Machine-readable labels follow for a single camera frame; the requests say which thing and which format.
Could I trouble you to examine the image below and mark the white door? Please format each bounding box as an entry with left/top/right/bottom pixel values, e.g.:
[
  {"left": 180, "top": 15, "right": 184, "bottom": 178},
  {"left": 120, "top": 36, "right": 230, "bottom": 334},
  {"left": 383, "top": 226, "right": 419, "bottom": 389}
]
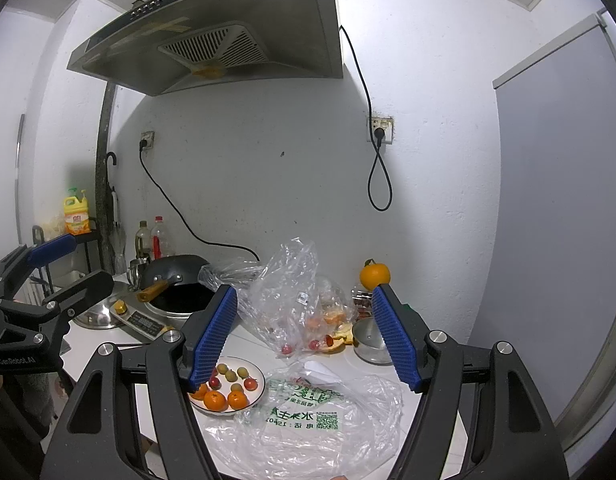
[{"left": 492, "top": 10, "right": 616, "bottom": 453}]

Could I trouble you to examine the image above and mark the dark oil bottle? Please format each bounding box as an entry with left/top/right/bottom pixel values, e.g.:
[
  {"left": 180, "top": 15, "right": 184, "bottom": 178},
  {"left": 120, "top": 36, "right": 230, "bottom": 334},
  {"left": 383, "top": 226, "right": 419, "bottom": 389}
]
[{"left": 136, "top": 220, "right": 152, "bottom": 261}]

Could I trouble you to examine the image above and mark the steel range hood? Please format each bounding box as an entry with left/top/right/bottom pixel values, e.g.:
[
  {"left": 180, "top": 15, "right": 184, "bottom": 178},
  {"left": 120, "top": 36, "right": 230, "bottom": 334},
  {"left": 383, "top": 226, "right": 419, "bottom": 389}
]
[{"left": 66, "top": 0, "right": 345, "bottom": 97}]

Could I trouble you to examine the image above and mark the white round plate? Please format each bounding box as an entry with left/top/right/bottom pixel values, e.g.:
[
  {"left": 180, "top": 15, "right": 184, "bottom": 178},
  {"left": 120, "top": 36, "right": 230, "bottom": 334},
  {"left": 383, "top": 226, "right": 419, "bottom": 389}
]
[{"left": 188, "top": 356, "right": 267, "bottom": 414}]

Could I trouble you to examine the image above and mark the orange peel piece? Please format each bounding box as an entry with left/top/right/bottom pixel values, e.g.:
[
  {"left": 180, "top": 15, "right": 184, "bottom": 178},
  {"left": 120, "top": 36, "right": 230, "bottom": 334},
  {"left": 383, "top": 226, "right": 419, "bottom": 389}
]
[
  {"left": 324, "top": 322, "right": 357, "bottom": 356},
  {"left": 308, "top": 307, "right": 351, "bottom": 331}
]

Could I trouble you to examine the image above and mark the yellow detergent bottle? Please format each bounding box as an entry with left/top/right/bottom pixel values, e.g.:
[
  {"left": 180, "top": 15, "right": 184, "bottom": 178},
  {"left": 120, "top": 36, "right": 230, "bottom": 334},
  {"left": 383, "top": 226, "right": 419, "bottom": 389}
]
[{"left": 62, "top": 187, "right": 92, "bottom": 236}]

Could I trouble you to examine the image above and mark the steel cup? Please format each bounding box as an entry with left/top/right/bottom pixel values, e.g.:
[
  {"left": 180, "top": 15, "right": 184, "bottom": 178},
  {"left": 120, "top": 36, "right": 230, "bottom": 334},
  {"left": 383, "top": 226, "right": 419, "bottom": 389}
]
[{"left": 126, "top": 258, "right": 151, "bottom": 286}]

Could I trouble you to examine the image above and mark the silver induction cooker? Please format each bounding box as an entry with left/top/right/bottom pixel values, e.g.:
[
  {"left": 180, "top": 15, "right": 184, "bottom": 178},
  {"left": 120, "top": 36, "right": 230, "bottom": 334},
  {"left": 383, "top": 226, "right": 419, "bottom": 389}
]
[{"left": 110, "top": 282, "right": 219, "bottom": 341}]

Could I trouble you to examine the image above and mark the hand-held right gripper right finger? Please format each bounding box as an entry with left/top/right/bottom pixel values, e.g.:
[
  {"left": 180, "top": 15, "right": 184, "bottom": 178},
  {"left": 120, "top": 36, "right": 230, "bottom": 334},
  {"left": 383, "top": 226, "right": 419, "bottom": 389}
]
[{"left": 372, "top": 284, "right": 571, "bottom": 480}]

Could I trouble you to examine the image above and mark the large orange with stem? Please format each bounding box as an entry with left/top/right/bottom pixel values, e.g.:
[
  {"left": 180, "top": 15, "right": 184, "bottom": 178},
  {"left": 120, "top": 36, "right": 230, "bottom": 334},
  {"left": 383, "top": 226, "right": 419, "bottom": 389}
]
[{"left": 359, "top": 258, "right": 391, "bottom": 291}]

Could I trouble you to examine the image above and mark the black metal rack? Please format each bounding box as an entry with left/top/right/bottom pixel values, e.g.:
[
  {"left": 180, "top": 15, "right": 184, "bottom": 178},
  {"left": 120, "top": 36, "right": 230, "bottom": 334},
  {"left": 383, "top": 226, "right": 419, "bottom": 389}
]
[{"left": 30, "top": 224, "right": 106, "bottom": 306}]

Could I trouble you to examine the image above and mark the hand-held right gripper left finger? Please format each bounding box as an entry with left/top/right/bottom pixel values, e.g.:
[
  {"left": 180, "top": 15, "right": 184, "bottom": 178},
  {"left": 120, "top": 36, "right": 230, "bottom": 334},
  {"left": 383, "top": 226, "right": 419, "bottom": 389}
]
[{"left": 40, "top": 285, "right": 239, "bottom": 480}]

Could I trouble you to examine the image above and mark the black cooker power cable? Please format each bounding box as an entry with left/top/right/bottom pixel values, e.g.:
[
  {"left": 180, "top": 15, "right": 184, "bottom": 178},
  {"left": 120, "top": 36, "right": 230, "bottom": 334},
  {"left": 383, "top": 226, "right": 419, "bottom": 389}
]
[{"left": 138, "top": 139, "right": 261, "bottom": 263}]

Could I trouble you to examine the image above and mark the clear bottle red label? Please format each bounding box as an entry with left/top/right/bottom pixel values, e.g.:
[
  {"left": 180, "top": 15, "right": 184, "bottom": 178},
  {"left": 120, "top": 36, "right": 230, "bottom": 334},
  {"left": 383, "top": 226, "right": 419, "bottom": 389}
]
[{"left": 151, "top": 216, "right": 176, "bottom": 261}]

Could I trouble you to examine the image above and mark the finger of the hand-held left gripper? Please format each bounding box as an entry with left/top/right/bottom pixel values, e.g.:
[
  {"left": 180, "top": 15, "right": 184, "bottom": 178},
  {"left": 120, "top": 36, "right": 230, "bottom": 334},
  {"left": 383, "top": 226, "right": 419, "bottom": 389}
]
[
  {"left": 0, "top": 233, "right": 77, "bottom": 291},
  {"left": 0, "top": 271, "right": 115, "bottom": 346}
]

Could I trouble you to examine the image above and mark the green printed plastic bag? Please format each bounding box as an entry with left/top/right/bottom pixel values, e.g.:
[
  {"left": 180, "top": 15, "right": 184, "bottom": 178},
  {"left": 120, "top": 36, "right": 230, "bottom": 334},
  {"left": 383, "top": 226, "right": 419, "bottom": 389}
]
[{"left": 203, "top": 360, "right": 405, "bottom": 480}]

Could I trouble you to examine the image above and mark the black wok with wooden handle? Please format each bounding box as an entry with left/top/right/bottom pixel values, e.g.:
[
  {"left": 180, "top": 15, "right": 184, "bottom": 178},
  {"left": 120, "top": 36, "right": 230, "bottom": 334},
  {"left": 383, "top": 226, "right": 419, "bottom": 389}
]
[{"left": 138, "top": 254, "right": 211, "bottom": 302}]

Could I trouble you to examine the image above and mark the clear plastic bag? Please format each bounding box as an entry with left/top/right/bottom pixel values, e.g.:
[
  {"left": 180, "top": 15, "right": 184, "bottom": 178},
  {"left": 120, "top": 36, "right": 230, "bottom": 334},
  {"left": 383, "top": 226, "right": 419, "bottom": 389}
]
[{"left": 198, "top": 237, "right": 361, "bottom": 361}]

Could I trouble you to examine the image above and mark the wall socket with hood plug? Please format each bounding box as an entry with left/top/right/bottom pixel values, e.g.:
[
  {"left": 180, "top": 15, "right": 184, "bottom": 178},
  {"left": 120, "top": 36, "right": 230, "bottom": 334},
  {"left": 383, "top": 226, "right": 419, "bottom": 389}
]
[{"left": 370, "top": 116, "right": 395, "bottom": 145}]

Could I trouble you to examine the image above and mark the dark vertical pipe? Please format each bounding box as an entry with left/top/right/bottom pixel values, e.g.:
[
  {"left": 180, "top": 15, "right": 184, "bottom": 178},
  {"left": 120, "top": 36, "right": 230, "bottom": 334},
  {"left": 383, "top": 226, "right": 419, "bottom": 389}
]
[{"left": 94, "top": 82, "right": 117, "bottom": 273}]

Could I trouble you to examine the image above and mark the steel wok lid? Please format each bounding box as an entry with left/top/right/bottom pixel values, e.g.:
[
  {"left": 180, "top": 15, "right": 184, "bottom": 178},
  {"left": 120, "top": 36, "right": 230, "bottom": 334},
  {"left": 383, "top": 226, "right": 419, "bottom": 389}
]
[{"left": 72, "top": 280, "right": 126, "bottom": 331}]

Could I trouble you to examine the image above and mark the steel pot with lid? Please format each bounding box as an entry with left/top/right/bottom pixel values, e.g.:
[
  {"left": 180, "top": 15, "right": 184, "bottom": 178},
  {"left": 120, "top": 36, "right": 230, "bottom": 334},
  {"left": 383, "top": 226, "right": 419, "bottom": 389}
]
[{"left": 352, "top": 316, "right": 395, "bottom": 366}]

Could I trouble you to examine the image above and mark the black range hood cable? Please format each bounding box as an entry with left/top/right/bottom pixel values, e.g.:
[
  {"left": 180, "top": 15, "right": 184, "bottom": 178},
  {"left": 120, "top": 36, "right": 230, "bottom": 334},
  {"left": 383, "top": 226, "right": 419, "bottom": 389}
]
[{"left": 339, "top": 25, "right": 393, "bottom": 212}]

